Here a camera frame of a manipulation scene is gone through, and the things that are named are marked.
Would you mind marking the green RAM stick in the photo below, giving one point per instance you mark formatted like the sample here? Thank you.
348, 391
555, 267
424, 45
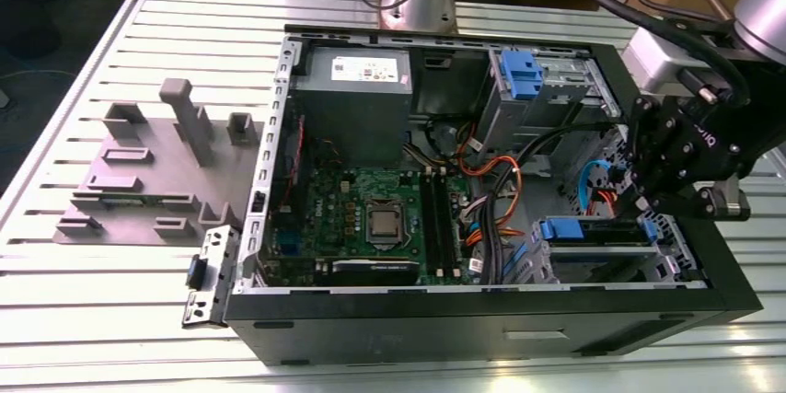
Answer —
132, 202

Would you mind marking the black open PC case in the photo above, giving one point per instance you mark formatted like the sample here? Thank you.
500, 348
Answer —
430, 333

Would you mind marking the black graphics card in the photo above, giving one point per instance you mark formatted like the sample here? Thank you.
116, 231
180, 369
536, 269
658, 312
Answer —
368, 273

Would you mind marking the blue drive latch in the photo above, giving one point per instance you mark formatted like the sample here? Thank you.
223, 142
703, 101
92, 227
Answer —
522, 75

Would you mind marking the black CPU socket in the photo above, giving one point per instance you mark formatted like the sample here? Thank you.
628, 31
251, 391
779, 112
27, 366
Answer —
388, 242

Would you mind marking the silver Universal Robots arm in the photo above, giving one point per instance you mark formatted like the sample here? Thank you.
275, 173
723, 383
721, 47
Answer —
423, 6

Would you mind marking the black RAM slot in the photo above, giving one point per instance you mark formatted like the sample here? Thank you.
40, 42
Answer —
450, 223
435, 223

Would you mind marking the dark blue rear connector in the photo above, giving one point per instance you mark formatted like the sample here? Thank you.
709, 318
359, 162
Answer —
196, 271

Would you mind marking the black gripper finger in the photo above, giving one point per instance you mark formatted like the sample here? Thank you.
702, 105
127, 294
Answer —
673, 181
644, 135

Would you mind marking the silver CPU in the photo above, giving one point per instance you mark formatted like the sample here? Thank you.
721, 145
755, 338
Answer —
388, 223

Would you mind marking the grey parts rack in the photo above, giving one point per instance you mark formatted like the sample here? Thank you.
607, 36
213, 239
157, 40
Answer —
172, 172

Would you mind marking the silver slot retention bracket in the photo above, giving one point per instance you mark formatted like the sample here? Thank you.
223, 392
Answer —
217, 246

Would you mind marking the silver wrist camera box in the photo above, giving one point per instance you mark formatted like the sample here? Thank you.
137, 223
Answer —
651, 57

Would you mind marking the green motherboard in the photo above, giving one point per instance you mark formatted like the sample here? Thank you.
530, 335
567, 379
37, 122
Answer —
343, 246

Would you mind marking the silver optical drive cage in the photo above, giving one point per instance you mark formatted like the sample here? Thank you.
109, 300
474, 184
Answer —
522, 121

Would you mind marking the grey power supply unit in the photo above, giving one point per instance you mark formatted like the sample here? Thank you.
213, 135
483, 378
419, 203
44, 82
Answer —
350, 126

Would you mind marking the hard disk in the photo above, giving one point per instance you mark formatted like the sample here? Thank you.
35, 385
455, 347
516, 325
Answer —
562, 229

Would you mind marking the silver disk bay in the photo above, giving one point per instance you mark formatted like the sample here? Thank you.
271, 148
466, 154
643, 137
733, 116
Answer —
604, 249

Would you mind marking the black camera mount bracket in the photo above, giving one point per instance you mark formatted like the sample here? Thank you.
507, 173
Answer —
694, 27

